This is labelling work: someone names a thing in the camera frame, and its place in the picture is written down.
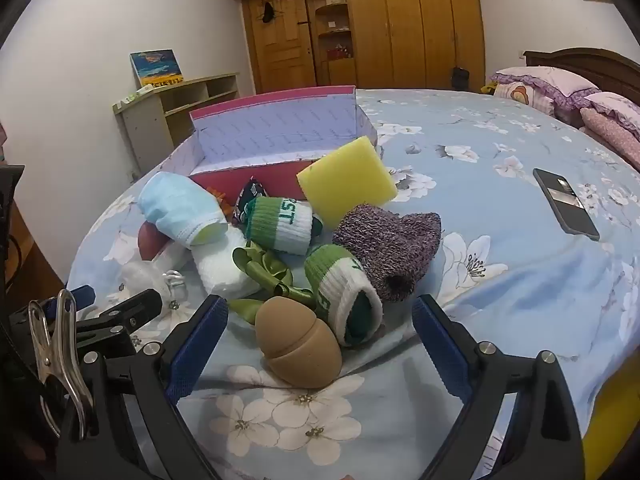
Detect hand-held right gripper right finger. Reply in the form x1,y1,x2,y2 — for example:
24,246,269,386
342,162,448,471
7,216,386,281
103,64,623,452
411,294,586,480

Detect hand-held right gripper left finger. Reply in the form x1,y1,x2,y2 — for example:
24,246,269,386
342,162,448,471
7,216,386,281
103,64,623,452
57,294,231,480

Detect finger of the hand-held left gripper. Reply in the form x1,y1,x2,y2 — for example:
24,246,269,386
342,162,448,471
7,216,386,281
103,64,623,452
75,289,164,358
50,285,97,313

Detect white knitted cloth roll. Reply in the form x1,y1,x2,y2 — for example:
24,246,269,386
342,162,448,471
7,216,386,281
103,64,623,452
192,227,261,301

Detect beige egg-shaped sponge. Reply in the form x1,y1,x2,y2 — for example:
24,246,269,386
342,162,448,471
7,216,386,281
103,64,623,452
255,296,343,390

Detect light blue sock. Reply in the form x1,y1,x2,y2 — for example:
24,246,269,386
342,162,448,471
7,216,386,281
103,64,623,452
137,171,228,247

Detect brown knitted sock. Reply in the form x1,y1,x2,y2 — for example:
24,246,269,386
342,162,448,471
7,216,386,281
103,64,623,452
332,204,442,303

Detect green and white sock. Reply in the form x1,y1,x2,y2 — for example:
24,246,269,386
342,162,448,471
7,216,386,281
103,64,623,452
242,196,326,257
304,244,384,347

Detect orange frilly sock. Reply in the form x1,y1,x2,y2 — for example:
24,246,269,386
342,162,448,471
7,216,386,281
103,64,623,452
207,187,236,218

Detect black white patterned sock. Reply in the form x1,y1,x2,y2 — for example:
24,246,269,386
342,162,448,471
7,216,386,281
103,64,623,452
232,176,271,226

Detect yellow sponge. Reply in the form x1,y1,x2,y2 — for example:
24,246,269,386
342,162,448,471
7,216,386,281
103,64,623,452
296,136,399,231

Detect pink cardboard box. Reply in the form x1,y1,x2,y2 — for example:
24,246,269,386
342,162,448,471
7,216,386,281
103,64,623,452
189,86,386,206

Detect blue floral bedsheet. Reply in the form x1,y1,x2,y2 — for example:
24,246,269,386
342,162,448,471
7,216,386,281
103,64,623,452
65,87,640,480

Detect black smartphone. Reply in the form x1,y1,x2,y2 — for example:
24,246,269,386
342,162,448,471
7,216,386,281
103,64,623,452
532,167,601,242

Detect yellow plastic object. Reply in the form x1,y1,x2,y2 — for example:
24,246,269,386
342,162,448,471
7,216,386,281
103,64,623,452
584,370,640,480

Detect beige shelf unit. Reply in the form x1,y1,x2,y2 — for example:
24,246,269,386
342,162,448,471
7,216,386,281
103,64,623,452
112,72,241,176

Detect green pamphlet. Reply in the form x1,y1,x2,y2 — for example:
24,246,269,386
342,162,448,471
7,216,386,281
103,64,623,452
122,85,156,104

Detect blue and yellow painting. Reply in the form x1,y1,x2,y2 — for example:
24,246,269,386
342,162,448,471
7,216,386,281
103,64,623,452
130,49,185,87

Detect cartoon print pillow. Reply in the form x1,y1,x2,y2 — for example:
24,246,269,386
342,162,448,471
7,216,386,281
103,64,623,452
492,82,556,117

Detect pink pillow with purple ruffle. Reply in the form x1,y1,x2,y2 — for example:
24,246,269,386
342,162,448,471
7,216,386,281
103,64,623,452
580,91,640,171
489,66,601,113

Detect wooden door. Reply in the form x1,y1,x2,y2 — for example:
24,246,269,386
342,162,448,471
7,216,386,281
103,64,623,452
242,0,318,95

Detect wooden wardrobe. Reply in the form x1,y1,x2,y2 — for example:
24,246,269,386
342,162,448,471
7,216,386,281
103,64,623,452
220,0,487,93

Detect purple pillows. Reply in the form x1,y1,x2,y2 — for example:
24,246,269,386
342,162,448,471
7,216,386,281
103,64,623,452
522,47,640,106

